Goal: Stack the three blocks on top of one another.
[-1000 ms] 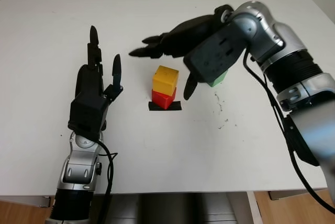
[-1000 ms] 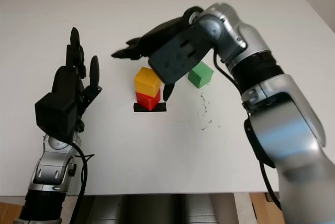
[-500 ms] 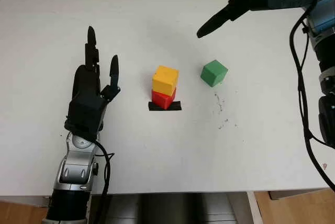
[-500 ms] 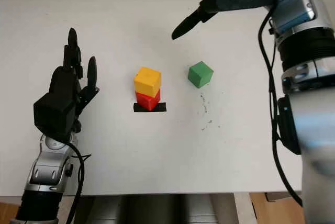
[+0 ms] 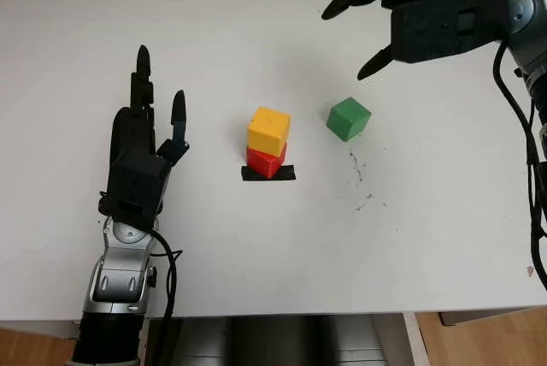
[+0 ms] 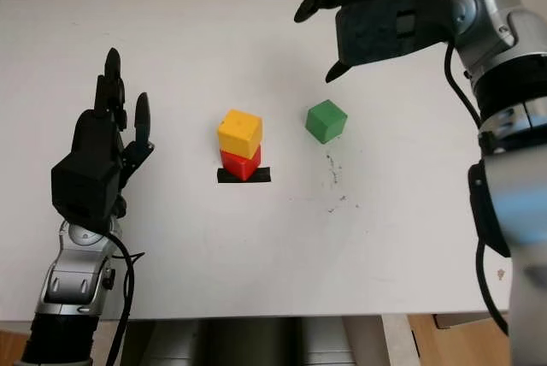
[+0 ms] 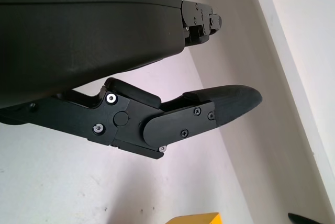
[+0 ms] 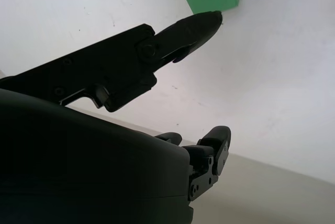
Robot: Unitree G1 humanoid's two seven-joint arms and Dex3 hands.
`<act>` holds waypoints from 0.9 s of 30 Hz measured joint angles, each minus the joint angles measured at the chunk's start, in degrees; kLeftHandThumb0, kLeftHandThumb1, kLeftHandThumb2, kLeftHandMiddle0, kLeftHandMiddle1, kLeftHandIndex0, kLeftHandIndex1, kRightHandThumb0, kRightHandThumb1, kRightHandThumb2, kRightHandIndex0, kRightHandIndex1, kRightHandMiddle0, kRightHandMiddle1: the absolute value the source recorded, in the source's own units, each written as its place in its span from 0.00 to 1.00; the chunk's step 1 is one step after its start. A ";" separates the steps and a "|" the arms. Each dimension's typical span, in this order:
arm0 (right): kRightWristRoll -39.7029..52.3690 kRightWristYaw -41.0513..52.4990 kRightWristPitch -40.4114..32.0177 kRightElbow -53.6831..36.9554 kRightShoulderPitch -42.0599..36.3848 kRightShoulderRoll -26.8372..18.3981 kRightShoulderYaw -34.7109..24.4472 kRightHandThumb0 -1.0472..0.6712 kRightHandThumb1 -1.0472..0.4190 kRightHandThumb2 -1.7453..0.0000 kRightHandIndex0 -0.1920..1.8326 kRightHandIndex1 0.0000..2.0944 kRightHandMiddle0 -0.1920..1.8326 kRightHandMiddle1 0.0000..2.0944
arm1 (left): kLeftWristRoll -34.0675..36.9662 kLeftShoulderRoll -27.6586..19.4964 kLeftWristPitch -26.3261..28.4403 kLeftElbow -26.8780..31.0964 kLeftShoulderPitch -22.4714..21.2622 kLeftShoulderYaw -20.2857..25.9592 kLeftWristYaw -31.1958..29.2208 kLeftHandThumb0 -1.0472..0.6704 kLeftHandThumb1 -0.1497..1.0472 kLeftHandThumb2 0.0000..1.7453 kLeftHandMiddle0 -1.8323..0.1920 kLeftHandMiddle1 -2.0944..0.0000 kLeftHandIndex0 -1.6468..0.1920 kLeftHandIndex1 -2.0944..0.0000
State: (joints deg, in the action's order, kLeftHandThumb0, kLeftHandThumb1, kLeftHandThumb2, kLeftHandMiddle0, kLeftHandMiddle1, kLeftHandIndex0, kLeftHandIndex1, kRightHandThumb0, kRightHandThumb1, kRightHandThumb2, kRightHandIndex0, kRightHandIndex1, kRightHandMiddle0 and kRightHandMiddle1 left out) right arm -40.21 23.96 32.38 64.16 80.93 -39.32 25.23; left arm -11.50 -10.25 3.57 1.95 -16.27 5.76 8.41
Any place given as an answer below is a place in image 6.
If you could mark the white table leg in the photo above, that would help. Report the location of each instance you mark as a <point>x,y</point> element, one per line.
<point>398,340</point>

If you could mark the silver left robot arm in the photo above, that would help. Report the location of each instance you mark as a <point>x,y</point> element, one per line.
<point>72,280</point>

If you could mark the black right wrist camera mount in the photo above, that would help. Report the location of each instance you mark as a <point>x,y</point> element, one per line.
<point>376,32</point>

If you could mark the yellow block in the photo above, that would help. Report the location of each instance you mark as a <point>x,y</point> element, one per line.
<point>239,128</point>

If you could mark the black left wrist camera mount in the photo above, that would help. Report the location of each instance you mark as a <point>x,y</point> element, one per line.
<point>83,186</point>

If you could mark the green block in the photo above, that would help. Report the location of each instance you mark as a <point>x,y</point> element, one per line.
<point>325,120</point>

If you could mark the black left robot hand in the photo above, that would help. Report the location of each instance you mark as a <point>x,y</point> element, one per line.
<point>96,135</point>

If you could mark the red block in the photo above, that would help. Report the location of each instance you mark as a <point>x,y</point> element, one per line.
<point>237,166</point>

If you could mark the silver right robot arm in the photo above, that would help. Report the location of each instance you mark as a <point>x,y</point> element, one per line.
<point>491,19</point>

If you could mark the dark grey robot torso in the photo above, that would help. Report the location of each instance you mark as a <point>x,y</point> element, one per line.
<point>256,342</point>

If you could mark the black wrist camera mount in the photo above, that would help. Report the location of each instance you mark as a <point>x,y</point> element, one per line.
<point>83,186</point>
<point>376,32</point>

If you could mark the black tape strip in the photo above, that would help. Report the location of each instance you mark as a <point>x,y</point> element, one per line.
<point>261,175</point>

